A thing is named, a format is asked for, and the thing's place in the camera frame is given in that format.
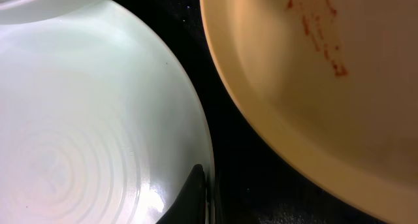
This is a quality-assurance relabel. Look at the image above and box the light blue plate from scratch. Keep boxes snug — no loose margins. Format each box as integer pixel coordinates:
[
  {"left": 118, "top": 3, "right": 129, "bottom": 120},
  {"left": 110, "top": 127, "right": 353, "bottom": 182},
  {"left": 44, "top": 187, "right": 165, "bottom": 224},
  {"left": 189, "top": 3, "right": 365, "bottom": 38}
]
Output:
[
  {"left": 1, "top": 0, "right": 215, "bottom": 223},
  {"left": 1, "top": 0, "right": 101, "bottom": 25}
]

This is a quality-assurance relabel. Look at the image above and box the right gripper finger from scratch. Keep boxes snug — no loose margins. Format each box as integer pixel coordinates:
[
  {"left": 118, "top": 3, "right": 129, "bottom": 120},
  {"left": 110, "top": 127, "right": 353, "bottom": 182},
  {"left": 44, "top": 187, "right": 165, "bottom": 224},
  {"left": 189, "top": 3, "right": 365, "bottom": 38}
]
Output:
[{"left": 157, "top": 164, "right": 206, "bottom": 224}]

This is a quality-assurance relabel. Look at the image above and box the yellow plate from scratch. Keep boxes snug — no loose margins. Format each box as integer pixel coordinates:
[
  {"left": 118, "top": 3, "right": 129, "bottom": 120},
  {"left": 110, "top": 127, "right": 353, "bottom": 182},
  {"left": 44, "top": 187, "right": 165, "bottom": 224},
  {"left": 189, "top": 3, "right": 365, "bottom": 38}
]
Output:
[{"left": 200, "top": 0, "right": 417, "bottom": 223}]

